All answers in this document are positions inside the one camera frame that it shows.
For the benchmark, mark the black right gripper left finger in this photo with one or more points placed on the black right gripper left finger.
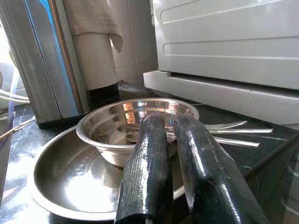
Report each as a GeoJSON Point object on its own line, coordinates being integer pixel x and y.
{"type": "Point", "coordinates": [147, 168]}

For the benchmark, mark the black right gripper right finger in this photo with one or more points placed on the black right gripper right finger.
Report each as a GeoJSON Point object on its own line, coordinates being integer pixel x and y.
{"type": "Point", "coordinates": [210, 177]}

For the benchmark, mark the small steel bowl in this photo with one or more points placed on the small steel bowl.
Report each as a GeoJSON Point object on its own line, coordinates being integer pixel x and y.
{"type": "Point", "coordinates": [109, 116]}

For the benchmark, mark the large steel plate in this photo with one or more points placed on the large steel plate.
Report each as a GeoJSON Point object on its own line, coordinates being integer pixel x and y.
{"type": "Point", "coordinates": [70, 179]}

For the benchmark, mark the white appliance base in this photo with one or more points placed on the white appliance base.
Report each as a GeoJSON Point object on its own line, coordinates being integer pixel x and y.
{"type": "Point", "coordinates": [224, 95]}

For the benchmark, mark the white cylinder with black base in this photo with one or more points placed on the white cylinder with black base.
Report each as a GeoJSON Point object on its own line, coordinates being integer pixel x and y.
{"type": "Point", "coordinates": [98, 67]}

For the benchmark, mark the copper coloured tube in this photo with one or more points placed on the copper coloured tube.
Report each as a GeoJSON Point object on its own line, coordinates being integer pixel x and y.
{"type": "Point", "coordinates": [16, 129]}

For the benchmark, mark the white ribbed appliance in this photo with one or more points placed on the white ribbed appliance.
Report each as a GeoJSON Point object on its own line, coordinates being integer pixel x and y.
{"type": "Point", "coordinates": [229, 35]}

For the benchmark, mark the silver steel appliance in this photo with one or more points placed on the silver steel appliance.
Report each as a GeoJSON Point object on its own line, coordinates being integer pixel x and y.
{"type": "Point", "coordinates": [42, 70]}

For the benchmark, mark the beige cloth towel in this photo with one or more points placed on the beige cloth towel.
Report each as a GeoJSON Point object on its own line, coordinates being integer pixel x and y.
{"type": "Point", "coordinates": [91, 16]}

